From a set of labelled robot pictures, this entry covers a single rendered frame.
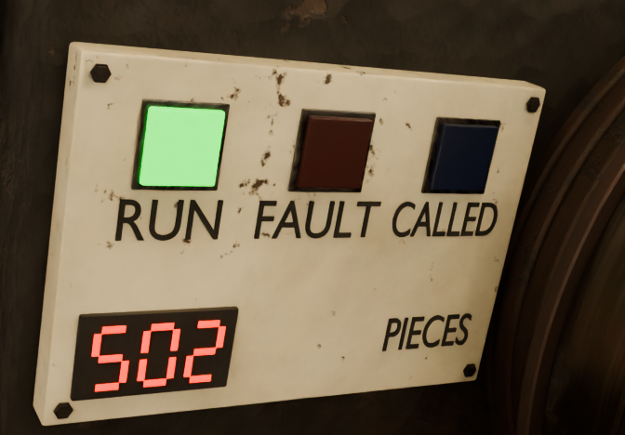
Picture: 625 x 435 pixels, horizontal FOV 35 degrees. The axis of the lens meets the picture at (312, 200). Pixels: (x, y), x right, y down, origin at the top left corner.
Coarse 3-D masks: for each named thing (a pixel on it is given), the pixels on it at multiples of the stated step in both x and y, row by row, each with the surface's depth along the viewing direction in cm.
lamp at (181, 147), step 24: (168, 120) 44; (192, 120) 44; (216, 120) 45; (144, 144) 44; (168, 144) 44; (192, 144) 45; (216, 144) 45; (144, 168) 44; (168, 168) 45; (192, 168) 45; (216, 168) 46
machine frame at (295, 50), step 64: (0, 0) 49; (64, 0) 42; (128, 0) 44; (192, 0) 45; (256, 0) 47; (320, 0) 48; (384, 0) 50; (448, 0) 52; (512, 0) 54; (576, 0) 56; (0, 64) 50; (64, 64) 43; (384, 64) 51; (448, 64) 53; (512, 64) 55; (576, 64) 57; (0, 128) 50; (0, 192) 50; (0, 256) 50; (0, 320) 50; (0, 384) 50; (448, 384) 61
